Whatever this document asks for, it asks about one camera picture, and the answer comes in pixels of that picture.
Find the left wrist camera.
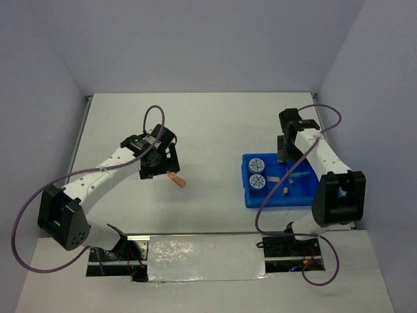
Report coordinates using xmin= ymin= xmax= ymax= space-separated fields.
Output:
xmin=143 ymin=128 xmax=154 ymax=134

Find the silver foil sheet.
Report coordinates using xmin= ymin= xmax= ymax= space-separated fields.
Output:
xmin=147 ymin=233 xmax=268 ymax=282

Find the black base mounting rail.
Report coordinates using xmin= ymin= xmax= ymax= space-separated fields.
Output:
xmin=86 ymin=233 xmax=324 ymax=283

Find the orange transparent case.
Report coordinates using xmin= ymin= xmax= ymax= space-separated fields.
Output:
xmin=167 ymin=172 xmax=186 ymax=188

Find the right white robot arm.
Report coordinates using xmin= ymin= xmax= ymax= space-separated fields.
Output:
xmin=277 ymin=108 xmax=366 ymax=255

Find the blue plastic divided bin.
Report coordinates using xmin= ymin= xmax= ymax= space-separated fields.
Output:
xmin=241 ymin=153 xmax=319 ymax=209

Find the blue slime jar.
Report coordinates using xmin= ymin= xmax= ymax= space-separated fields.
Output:
xmin=248 ymin=158 xmax=265 ymax=175
xmin=248 ymin=173 xmax=266 ymax=196

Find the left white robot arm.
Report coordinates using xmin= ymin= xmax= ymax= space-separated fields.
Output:
xmin=37 ymin=124 xmax=180 ymax=260

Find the blue transparent case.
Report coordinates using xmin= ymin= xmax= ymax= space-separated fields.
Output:
xmin=289 ymin=171 xmax=310 ymax=179

